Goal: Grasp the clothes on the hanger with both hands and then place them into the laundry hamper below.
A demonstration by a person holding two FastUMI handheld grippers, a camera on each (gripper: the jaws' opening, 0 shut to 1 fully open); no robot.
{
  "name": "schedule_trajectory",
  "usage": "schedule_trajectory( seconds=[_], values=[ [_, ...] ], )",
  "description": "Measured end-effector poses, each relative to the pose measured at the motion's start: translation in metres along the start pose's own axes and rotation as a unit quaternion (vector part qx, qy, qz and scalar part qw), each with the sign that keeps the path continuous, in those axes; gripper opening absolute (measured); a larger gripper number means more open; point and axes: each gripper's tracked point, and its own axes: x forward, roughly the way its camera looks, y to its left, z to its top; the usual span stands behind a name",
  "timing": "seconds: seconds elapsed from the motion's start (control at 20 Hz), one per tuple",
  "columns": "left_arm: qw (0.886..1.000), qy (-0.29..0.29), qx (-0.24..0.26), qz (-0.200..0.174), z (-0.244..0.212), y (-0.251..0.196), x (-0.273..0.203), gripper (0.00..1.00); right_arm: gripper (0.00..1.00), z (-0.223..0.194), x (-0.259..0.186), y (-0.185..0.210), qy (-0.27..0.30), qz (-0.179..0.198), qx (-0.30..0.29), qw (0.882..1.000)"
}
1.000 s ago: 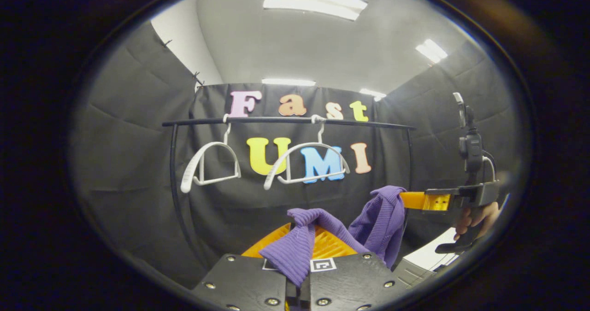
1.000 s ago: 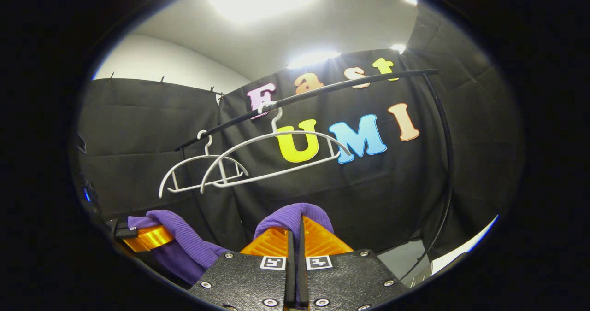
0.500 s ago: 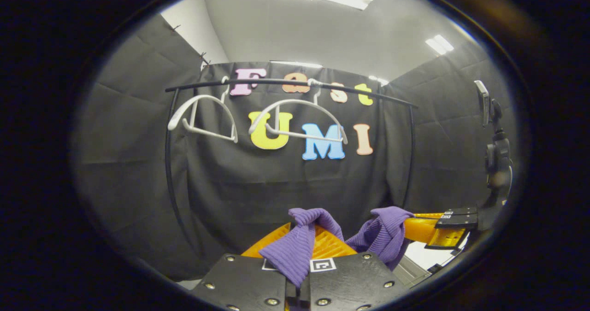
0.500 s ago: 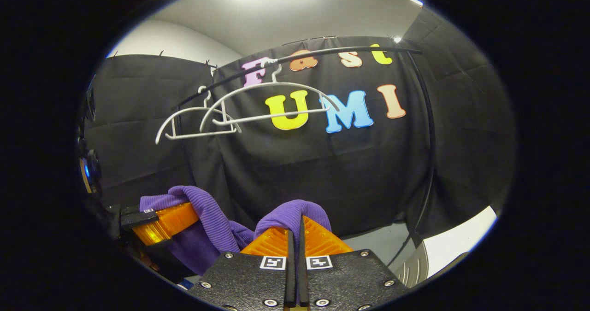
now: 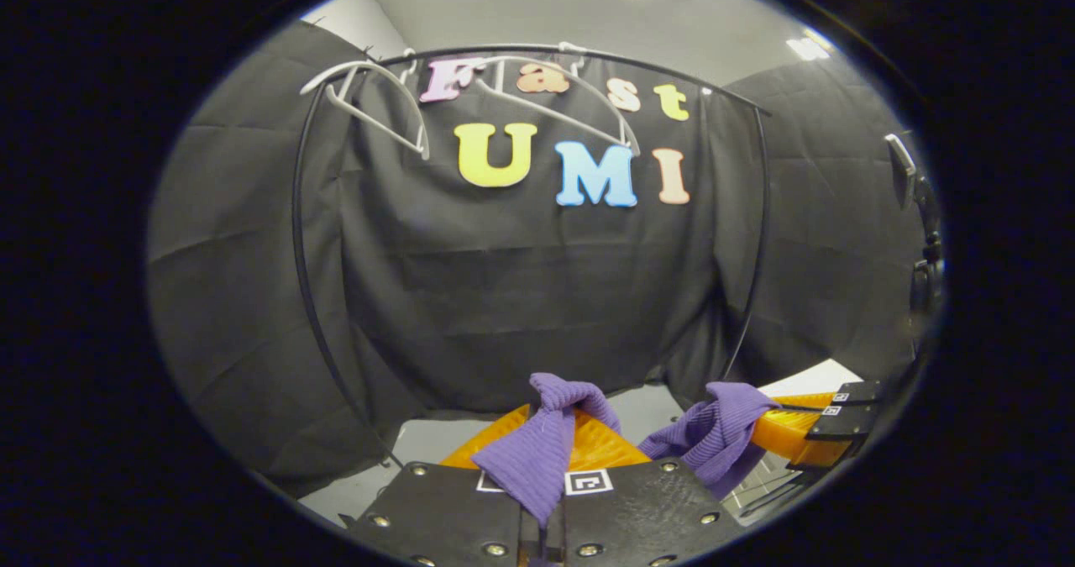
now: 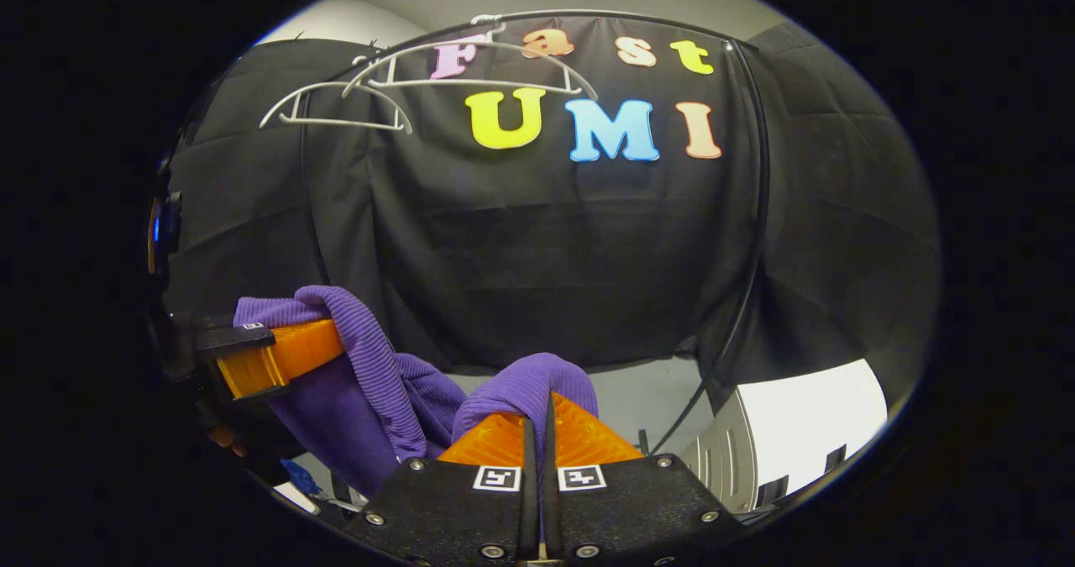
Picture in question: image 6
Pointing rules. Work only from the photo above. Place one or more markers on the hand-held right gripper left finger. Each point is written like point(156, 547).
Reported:
point(462, 508)

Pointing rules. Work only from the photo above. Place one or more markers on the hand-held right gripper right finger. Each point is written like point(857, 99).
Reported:
point(621, 508)

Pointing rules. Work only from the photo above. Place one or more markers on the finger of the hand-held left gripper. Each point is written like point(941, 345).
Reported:
point(285, 357)

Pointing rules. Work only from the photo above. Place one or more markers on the white clothes hanger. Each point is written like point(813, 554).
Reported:
point(336, 88)
point(470, 46)

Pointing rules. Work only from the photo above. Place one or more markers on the black clothes rack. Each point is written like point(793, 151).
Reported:
point(760, 172)

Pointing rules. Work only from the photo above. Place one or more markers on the white cabinet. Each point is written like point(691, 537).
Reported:
point(806, 416)

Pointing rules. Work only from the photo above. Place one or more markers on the black backdrop cloth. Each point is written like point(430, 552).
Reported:
point(521, 256)

